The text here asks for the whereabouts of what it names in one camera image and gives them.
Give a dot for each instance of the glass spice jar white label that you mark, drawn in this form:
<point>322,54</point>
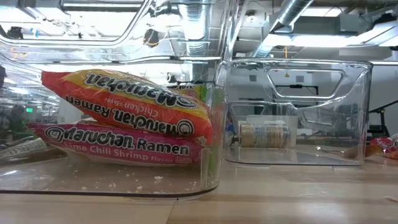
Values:
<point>264,135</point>

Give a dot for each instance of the orange chicken ramen pack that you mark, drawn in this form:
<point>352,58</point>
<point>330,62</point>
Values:
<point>130,102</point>

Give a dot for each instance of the pink lime shrimp ramen pack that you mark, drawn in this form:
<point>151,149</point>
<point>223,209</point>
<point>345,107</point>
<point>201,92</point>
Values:
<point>124,149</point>

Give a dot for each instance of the brown snack packet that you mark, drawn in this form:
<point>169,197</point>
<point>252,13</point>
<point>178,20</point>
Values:
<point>21,148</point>

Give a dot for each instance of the red roast beef ramen pack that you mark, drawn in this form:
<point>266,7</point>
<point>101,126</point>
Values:
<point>387,145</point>

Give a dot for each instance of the clear plastic storage bin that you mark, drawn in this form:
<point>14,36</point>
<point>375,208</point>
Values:
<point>93,183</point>
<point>360,124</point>

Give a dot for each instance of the ceiling light panel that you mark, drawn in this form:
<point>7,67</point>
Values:
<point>311,41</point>

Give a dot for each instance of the green exit sign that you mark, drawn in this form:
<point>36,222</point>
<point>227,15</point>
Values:
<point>29,109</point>

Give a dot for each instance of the black tripod stand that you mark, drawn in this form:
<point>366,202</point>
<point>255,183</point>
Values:
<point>377,130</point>

